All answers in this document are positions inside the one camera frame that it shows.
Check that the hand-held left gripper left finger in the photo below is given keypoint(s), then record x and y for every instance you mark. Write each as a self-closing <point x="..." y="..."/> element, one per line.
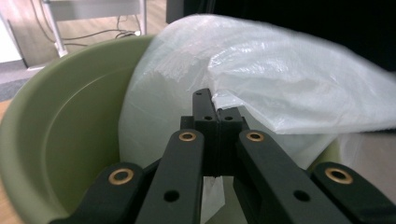
<point x="207" y="130"/>

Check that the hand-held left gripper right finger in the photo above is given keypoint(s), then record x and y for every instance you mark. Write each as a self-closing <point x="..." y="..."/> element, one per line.
<point x="229" y="137"/>

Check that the white plastic bag blue band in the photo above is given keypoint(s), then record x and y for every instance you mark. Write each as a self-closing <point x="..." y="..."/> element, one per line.
<point x="280" y="77"/>

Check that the green plastic bin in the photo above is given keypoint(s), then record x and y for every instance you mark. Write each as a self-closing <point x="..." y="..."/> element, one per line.
<point x="62" y="124"/>

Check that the white-legged wooden desk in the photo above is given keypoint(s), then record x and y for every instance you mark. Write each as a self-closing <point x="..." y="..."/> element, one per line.
<point x="93" y="9"/>

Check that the white partition panel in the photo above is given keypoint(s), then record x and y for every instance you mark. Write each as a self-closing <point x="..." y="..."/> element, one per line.
<point x="7" y="43"/>

